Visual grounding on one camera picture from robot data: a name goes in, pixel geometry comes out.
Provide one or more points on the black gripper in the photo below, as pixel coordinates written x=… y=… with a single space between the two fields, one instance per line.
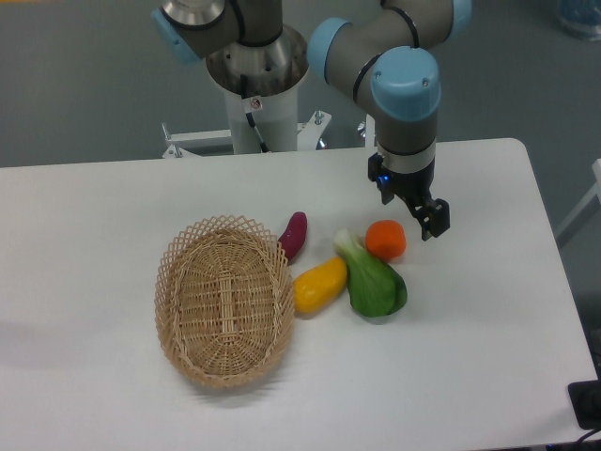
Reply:
x=433 y=215

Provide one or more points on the orange fruit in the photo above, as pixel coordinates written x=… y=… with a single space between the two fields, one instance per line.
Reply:
x=386 y=239

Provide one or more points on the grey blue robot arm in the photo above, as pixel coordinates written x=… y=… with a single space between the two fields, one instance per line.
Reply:
x=384 y=66

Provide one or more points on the green bok choy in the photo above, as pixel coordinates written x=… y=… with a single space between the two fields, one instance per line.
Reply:
x=375 y=289

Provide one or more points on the yellow mango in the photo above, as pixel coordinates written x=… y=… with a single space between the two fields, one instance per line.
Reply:
x=317 y=287

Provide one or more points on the purple sweet potato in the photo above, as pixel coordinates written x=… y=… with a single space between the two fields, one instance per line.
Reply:
x=294 y=236

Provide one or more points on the woven wicker basket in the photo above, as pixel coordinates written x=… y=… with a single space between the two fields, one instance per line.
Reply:
x=224 y=302

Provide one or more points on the black device at table edge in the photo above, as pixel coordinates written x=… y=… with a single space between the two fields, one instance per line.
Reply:
x=585 y=400

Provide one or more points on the blue object top right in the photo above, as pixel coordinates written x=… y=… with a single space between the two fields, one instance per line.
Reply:
x=581 y=18

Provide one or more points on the white frame at right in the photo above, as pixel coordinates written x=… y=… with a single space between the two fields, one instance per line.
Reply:
x=581 y=213

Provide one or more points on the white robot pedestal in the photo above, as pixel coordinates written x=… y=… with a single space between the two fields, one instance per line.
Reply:
x=260 y=87

